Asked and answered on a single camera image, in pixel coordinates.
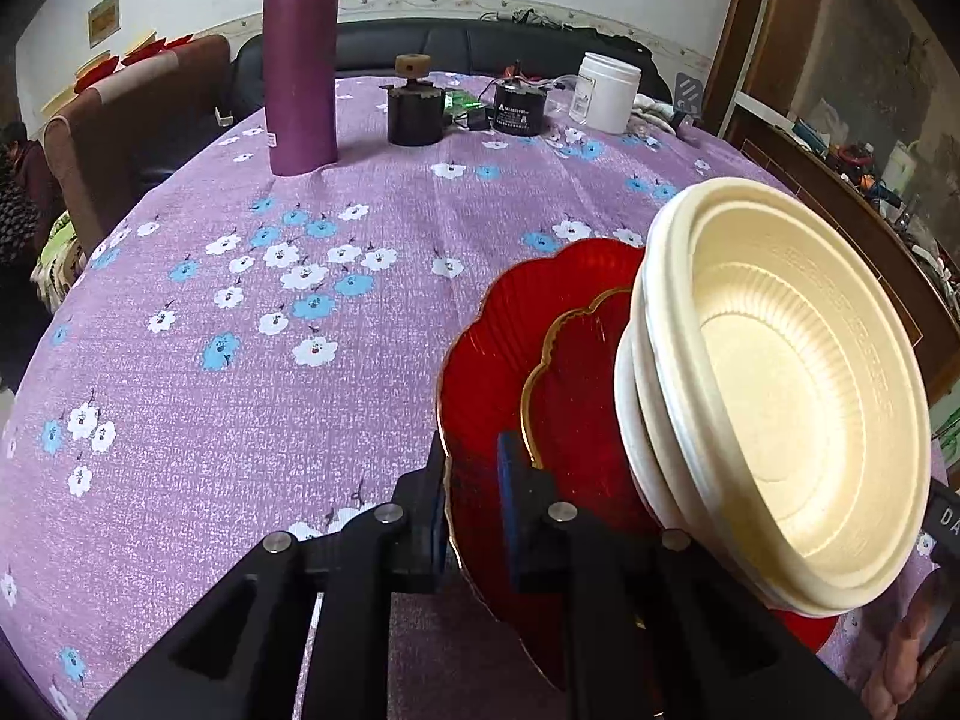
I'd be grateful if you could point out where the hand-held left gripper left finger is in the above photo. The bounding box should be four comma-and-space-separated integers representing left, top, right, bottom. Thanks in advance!
86, 435, 451, 720

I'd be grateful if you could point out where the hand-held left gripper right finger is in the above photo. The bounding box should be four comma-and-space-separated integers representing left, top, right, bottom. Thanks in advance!
497, 431, 871, 720

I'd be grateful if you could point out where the large red glass plate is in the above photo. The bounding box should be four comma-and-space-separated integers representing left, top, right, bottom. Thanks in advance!
437, 236, 839, 695

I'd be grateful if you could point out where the cream plastic bowl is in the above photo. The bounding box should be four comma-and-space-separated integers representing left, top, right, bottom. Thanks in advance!
613, 330, 781, 605

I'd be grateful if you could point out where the stack of red plates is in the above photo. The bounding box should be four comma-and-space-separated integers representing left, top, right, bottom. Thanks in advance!
75, 37, 185, 91

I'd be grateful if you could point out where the person's right hand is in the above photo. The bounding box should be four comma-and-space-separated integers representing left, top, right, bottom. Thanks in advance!
861, 568, 960, 720

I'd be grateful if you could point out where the purple floral tablecloth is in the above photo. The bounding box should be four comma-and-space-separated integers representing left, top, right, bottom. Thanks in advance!
0, 71, 960, 720

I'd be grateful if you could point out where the pile of assorted tools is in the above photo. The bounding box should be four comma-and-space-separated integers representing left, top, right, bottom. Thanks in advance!
791, 116, 960, 293

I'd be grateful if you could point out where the black labelled motor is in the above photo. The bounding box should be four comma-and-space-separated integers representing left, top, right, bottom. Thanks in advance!
491, 79, 554, 138

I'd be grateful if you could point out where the dark jar with cork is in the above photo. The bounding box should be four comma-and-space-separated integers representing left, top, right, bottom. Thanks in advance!
384, 79, 449, 148

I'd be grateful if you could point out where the green packet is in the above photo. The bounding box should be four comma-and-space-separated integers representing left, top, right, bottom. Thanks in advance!
442, 90, 482, 125

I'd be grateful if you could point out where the white cloth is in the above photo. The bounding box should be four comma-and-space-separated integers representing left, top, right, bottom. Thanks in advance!
628, 94, 680, 137

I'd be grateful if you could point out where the white plastic jar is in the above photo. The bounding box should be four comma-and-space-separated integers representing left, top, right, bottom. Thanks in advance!
574, 52, 644, 135

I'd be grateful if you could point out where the grey perforated stand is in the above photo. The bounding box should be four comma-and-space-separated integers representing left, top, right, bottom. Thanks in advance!
671, 71, 707, 122

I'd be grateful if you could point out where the floral cushioned seat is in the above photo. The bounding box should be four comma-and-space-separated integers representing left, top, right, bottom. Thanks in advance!
30, 210, 85, 316

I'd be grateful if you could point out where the purple thermos bottle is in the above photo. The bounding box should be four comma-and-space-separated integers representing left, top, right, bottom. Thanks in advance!
261, 0, 352, 178

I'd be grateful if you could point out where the wooden cabinet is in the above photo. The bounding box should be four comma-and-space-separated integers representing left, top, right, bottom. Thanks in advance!
705, 0, 960, 421

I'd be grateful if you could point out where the black leather sofa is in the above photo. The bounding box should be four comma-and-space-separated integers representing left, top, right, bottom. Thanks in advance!
231, 19, 672, 128

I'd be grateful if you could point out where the brown fabric armchair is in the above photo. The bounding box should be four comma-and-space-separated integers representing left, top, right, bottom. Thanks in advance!
41, 34, 233, 260

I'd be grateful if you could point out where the tangle of cables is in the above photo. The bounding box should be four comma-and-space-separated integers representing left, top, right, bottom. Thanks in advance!
480, 6, 601, 35

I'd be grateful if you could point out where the framed wall certificate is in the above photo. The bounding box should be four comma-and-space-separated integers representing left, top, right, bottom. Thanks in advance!
88, 0, 122, 47

